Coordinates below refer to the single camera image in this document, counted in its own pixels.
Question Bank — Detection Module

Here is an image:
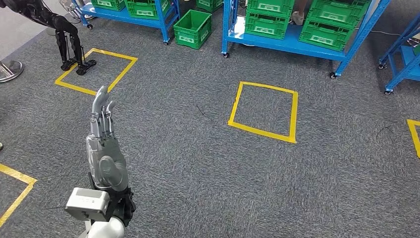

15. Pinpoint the yellow floor tape square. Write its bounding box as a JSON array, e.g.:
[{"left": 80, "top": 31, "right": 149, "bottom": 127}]
[
  {"left": 54, "top": 47, "right": 139, "bottom": 97},
  {"left": 0, "top": 163, "right": 37, "bottom": 227},
  {"left": 228, "top": 81, "right": 299, "bottom": 144}
]

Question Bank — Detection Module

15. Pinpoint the black bulky object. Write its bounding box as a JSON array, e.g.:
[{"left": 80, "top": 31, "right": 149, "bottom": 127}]
[{"left": 0, "top": 0, "right": 98, "bottom": 76}]

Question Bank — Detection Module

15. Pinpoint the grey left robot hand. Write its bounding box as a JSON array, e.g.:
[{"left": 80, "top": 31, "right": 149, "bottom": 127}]
[{"left": 86, "top": 85, "right": 129, "bottom": 193}]

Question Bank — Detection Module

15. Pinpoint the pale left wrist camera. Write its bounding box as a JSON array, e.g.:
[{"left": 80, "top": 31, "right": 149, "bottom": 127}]
[{"left": 65, "top": 187, "right": 110, "bottom": 222}]

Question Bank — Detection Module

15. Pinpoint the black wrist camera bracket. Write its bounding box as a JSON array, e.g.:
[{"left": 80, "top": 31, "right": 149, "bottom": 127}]
[{"left": 88, "top": 172, "right": 137, "bottom": 227}]

